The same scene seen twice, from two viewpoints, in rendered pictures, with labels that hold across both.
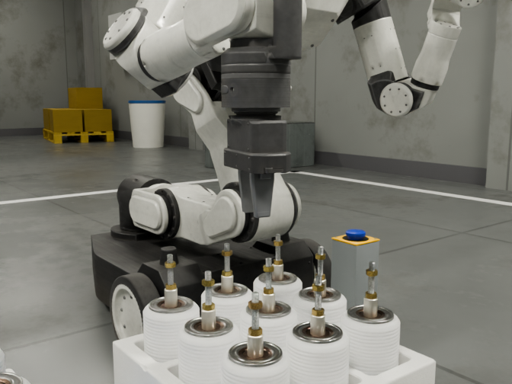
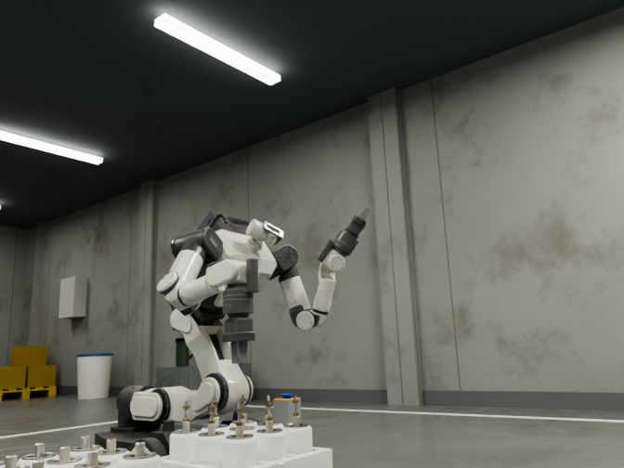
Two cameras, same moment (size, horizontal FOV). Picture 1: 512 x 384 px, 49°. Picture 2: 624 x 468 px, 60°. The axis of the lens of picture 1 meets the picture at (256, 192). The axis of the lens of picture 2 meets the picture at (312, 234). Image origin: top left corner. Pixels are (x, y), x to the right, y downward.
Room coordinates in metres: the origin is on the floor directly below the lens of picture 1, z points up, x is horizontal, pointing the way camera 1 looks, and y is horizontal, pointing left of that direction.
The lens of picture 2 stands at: (-0.85, 0.14, 0.47)
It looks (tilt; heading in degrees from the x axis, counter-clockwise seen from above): 12 degrees up; 347
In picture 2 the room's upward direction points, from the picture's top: 2 degrees counter-clockwise
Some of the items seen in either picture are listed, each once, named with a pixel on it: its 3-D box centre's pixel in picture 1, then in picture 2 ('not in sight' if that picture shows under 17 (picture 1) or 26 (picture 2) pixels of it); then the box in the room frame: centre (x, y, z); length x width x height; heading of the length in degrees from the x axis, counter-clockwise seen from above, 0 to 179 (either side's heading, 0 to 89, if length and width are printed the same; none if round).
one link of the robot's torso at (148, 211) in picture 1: (174, 208); (163, 404); (1.63, 0.24, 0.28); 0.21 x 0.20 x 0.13; 38
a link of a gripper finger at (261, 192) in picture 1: (264, 193); (242, 352); (0.71, -0.01, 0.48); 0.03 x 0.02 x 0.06; 115
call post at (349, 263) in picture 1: (353, 312); (288, 445); (1.13, -0.20, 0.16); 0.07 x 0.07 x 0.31; 38
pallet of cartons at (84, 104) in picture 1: (75, 113); (18, 370); (8.21, 2.59, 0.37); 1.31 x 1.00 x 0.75; 38
